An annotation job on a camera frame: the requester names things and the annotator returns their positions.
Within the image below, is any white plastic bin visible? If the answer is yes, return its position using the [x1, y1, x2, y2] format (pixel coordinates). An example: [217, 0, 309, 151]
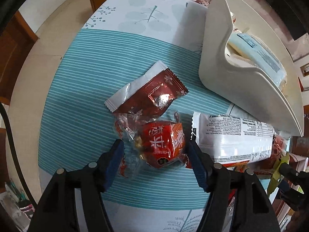
[198, 0, 304, 137]

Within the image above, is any dark red snowflake packet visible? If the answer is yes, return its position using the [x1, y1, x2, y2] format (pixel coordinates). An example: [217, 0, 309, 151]
[104, 61, 189, 116]
[272, 134, 291, 161]

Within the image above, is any thick black cable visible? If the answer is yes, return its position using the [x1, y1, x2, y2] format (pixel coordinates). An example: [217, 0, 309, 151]
[0, 103, 37, 206]

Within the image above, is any light blue tissue pack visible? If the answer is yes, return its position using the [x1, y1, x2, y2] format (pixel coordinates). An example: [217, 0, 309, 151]
[228, 32, 288, 90]

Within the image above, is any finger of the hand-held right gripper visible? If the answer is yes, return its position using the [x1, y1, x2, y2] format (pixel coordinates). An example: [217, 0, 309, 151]
[278, 180, 309, 211]
[280, 163, 309, 183]

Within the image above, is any stationery holder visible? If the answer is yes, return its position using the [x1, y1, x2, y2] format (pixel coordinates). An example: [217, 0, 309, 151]
[3, 176, 37, 225]

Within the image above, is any brown wooden furniture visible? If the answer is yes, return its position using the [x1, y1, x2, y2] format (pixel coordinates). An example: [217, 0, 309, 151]
[0, 10, 39, 107]

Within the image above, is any red snack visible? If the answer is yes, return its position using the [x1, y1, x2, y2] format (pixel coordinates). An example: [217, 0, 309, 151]
[113, 111, 191, 179]

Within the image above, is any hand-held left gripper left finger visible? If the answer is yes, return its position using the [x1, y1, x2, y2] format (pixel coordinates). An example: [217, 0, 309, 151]
[29, 139, 126, 232]

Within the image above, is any long white snack packet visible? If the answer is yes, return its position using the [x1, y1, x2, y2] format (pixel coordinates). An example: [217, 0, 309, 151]
[191, 111, 276, 167]

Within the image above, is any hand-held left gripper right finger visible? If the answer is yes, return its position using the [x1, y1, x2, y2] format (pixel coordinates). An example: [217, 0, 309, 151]
[186, 140, 282, 232]

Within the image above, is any yellow green snack packet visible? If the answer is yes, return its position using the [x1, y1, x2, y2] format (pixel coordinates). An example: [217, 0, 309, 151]
[267, 152, 290, 197]

